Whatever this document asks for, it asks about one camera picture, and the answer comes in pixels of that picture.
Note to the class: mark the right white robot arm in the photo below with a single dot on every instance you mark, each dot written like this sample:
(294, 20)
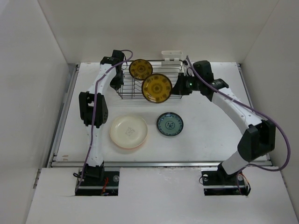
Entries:
(258, 135)

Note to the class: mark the cream white plastic plate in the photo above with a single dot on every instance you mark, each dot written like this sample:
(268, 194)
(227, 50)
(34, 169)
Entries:
(128, 131)

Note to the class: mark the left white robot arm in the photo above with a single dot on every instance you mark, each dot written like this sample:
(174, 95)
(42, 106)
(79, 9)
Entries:
(94, 111)

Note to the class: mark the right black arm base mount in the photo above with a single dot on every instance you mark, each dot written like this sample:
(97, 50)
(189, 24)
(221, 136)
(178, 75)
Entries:
(215, 183)

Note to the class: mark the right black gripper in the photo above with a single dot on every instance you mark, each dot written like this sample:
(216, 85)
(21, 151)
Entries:
(179, 88)

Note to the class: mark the yellow brown patterned plate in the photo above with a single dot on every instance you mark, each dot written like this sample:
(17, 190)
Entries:
(156, 88)
(140, 69)

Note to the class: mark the teal patterned ceramic plate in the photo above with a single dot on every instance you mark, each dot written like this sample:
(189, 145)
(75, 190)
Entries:
(170, 124)

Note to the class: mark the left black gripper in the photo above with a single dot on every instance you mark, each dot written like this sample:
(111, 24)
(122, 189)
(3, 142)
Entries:
(116, 85)

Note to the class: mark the white plastic cutlery holder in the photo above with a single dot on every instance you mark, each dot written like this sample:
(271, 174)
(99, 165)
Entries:
(171, 56)

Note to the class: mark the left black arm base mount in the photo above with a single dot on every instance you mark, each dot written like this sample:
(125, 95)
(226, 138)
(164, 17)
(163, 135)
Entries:
(97, 181)

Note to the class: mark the pink plastic plate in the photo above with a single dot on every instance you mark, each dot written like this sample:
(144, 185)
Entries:
(140, 146)

